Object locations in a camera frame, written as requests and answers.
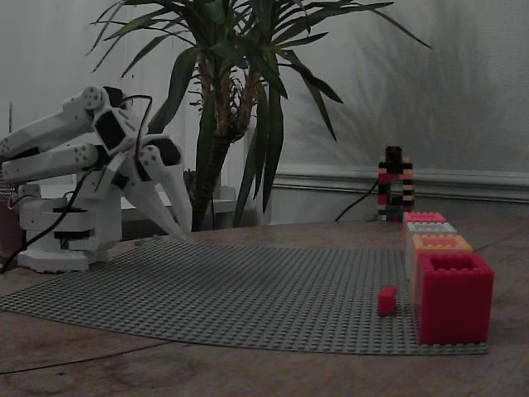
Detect small red Lego brick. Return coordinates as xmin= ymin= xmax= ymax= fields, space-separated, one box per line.
xmin=377 ymin=285 xmax=398 ymax=318

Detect grey Lego baseplate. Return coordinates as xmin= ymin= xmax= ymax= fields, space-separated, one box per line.
xmin=0 ymin=239 xmax=491 ymax=356

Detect multicolour Lego tower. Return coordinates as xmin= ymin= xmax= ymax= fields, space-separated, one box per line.
xmin=376 ymin=145 xmax=414 ymax=222

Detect pink lego box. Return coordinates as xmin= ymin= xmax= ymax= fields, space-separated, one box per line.
xmin=402 ymin=211 xmax=448 ymax=227

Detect white lego box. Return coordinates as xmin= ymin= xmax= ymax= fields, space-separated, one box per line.
xmin=403 ymin=222 xmax=459 ymax=279

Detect orange lego box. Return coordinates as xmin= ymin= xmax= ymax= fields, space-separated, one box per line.
xmin=411 ymin=234 xmax=474 ymax=299

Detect green yucca plant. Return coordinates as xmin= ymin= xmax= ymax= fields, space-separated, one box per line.
xmin=86 ymin=0 xmax=433 ymax=232

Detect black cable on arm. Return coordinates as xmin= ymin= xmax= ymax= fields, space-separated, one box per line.
xmin=0 ymin=169 xmax=94 ymax=274

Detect black cable of tower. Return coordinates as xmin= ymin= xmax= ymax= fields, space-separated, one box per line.
xmin=335 ymin=175 xmax=384 ymax=222

